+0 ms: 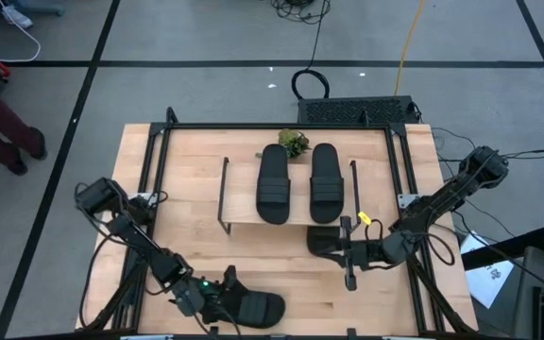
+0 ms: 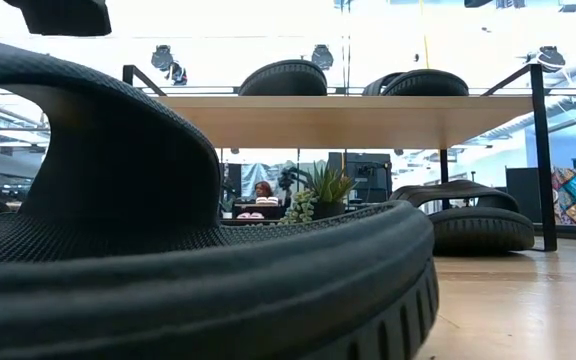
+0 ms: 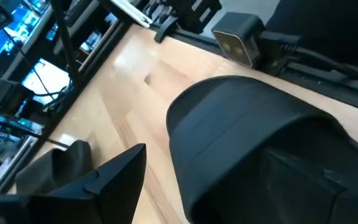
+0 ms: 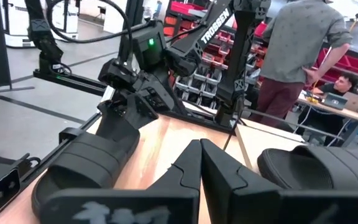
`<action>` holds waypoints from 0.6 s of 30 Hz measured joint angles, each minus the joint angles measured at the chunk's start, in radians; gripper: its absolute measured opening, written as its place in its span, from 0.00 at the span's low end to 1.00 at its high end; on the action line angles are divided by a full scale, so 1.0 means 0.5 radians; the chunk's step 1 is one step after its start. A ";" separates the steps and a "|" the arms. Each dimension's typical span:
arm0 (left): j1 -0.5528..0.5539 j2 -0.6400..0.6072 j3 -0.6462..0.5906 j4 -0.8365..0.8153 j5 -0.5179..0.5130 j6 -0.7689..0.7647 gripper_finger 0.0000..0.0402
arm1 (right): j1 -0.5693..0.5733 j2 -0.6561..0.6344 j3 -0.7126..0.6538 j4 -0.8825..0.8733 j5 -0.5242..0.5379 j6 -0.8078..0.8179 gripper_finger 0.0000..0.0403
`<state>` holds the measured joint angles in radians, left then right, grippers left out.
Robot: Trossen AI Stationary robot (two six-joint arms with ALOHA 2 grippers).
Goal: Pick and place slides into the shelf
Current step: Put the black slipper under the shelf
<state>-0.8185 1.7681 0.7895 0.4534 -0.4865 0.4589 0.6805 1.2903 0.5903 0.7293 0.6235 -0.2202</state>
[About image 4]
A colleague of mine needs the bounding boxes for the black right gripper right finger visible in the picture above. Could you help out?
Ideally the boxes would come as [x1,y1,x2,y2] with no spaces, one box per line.
[201,138,358,224]

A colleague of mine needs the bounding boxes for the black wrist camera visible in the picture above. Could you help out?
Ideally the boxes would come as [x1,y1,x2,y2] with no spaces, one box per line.
[97,58,141,91]

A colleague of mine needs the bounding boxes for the black slide sandal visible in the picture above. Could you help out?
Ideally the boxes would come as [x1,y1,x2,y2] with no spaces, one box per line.
[31,123,141,218]
[256,144,358,191]

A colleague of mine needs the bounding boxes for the white cabinet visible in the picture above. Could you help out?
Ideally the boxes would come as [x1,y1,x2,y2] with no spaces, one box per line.
[0,0,80,47]

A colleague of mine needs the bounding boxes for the red storage bins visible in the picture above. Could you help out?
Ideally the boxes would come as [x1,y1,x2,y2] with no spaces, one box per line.
[314,46,358,83]

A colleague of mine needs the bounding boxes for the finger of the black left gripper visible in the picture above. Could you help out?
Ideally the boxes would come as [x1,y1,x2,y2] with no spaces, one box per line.
[126,93,160,131]
[96,100,127,138]

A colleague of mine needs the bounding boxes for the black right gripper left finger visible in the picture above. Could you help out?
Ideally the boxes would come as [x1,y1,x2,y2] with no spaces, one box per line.
[40,138,202,224]

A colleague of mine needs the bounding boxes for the black cable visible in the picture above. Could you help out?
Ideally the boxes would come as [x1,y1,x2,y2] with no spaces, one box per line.
[47,0,135,63]

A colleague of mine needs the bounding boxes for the person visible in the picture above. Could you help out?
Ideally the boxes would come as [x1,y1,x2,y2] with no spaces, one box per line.
[293,71,358,147]
[249,0,354,128]

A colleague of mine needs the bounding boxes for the parts rack red bins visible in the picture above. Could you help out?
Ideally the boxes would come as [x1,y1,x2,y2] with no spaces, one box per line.
[163,0,267,110]

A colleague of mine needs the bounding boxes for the grey laptop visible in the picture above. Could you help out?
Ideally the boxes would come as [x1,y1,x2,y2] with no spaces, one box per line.
[321,92,349,110]

